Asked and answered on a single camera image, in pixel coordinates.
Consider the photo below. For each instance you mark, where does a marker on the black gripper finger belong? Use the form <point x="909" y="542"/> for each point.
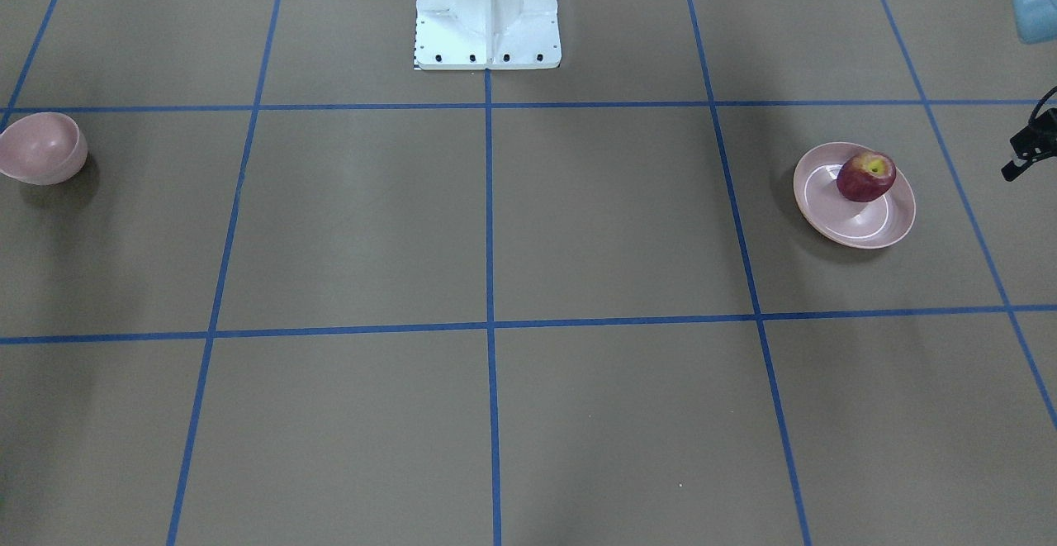
<point x="1029" y="146"/>

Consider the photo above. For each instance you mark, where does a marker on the red apple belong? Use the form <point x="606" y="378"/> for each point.
<point x="866" y="176"/>

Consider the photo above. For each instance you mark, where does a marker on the pink bowl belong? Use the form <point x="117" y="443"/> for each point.
<point x="44" y="148"/>

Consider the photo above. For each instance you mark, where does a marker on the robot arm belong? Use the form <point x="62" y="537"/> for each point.
<point x="1036" y="23"/>

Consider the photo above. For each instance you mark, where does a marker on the pink plate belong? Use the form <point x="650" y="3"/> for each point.
<point x="871" y="225"/>

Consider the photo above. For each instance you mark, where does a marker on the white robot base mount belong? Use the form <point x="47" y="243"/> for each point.
<point x="486" y="34"/>

